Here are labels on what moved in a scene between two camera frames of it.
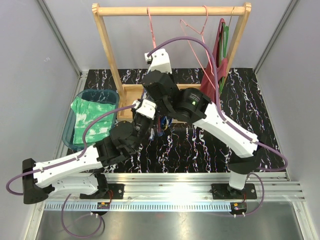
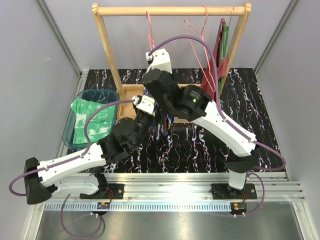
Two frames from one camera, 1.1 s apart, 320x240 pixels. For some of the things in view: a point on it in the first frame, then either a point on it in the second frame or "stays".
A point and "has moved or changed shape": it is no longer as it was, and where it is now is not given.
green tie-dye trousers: [86, 111] stays
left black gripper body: [140, 126] stays
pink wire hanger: [152, 30] has moved or changed shape
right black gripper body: [172, 78] stays
